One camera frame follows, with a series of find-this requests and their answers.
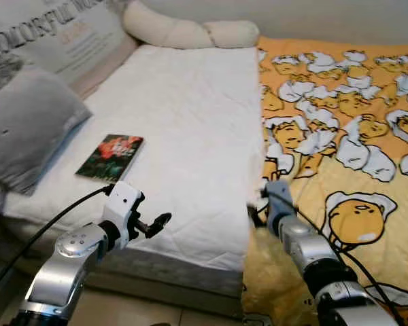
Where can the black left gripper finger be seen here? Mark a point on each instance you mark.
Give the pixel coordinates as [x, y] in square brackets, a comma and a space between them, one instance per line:
[160, 223]

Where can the orange egg-cartoon blanket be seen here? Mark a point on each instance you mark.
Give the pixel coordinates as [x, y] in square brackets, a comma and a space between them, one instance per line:
[353, 170]

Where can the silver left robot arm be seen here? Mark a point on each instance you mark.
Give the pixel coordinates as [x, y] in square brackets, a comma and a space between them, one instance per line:
[61, 272]

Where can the beige bed base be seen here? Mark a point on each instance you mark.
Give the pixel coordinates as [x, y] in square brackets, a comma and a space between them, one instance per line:
[163, 295]

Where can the white quilted mattress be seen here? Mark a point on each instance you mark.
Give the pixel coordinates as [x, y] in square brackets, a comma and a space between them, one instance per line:
[190, 122]

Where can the plain grey pillow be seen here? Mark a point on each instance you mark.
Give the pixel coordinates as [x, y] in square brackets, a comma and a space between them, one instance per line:
[27, 129]

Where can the short beige bolster cushion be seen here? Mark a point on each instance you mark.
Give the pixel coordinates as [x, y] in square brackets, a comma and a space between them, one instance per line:
[231, 34]

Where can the long beige bolster cushion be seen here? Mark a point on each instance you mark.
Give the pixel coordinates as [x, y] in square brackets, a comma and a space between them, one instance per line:
[163, 28]

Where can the grey pillow with printed lettering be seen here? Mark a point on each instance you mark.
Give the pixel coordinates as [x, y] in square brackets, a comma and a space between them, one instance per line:
[75, 37]

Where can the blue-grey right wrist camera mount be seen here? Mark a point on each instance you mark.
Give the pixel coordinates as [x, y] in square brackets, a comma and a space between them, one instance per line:
[280, 204]

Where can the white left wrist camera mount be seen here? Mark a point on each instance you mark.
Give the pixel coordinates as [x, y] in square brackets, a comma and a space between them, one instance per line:
[121, 204]

